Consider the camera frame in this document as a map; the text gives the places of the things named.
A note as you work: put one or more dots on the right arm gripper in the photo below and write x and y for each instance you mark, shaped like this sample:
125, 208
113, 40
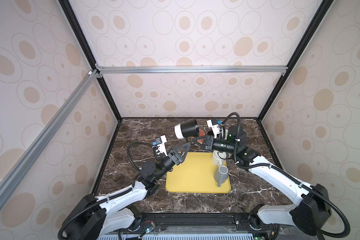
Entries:
207, 139

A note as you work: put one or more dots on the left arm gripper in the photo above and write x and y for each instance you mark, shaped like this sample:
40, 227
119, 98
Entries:
173, 157

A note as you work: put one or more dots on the black mug white base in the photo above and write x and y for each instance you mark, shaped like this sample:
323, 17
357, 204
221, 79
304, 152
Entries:
187, 129

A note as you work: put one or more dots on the short grey mug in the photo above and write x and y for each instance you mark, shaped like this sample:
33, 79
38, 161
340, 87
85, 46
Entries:
221, 175

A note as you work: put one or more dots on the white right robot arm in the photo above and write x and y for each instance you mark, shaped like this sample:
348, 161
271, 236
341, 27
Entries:
310, 208

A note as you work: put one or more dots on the cream mug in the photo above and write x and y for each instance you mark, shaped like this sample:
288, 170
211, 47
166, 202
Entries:
219, 158

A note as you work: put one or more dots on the yellow tray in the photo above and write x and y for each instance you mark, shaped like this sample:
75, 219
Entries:
195, 175

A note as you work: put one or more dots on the aluminium crossbar back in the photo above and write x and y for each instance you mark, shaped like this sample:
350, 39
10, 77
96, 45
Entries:
193, 70

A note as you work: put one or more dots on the aluminium crossbar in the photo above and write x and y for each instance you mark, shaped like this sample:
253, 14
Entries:
193, 70
22, 167

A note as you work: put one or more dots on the aluminium crossbar left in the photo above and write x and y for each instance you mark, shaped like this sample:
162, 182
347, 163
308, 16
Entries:
22, 167

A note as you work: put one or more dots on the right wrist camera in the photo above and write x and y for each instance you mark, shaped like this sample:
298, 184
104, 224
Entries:
217, 127

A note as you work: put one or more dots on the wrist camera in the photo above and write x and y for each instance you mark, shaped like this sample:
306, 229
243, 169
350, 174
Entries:
159, 145
217, 127

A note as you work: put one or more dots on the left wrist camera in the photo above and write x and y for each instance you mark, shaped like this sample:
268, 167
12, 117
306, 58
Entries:
159, 145

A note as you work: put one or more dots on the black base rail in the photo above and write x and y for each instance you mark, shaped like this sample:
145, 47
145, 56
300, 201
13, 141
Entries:
195, 226

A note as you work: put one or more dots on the black right corner post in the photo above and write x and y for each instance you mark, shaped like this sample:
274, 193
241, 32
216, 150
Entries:
307, 36

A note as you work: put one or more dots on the black corner frame post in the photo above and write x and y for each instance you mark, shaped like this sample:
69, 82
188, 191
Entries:
75, 25

